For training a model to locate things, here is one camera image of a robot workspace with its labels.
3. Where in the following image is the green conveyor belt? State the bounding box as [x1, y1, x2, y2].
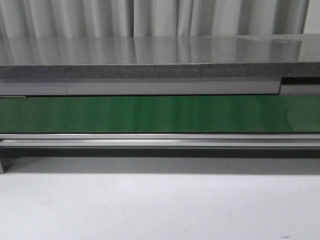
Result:
[0, 95, 320, 133]

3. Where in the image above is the grey stone slab bench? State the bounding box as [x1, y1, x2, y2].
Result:
[0, 34, 320, 79]

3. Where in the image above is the white pleated curtain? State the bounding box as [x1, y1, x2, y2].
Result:
[0, 0, 320, 38]

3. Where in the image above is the aluminium front conveyor rail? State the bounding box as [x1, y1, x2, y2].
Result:
[0, 133, 320, 148]

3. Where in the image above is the grey rear conveyor rail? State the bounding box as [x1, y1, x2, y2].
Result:
[0, 77, 320, 97]

